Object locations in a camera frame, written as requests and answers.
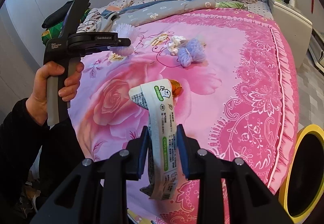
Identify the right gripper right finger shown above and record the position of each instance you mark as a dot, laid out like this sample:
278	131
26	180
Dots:
183	152

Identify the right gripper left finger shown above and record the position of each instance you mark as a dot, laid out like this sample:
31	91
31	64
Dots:
143	143

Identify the white green paper wrapper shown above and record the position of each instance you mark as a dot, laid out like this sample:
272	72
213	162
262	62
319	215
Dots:
157	98

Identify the large white foam net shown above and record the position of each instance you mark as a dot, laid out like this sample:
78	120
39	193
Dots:
126	36

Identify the white plastic wrap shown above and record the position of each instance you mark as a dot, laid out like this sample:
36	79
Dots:
176	43

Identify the black sleeved left forearm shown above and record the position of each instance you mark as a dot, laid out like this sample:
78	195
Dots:
22	141

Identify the yellow rimmed trash bin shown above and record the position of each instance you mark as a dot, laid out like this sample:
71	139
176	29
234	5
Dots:
302	189

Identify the left hand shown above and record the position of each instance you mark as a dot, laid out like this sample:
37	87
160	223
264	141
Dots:
36	104

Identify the green black clothes pile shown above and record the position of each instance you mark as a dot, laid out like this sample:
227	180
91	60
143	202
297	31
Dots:
53	23

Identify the orange snack wrapper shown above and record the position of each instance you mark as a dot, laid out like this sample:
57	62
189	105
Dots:
176	88

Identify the pink floral bedspread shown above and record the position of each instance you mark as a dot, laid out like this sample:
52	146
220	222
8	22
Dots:
241	102

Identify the grey floral quilt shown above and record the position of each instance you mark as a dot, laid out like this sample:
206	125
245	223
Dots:
137	15

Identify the purple foam net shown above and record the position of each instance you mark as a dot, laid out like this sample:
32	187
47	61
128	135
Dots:
191	51

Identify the white bedside cabinet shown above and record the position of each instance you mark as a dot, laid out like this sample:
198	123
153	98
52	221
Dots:
294	25

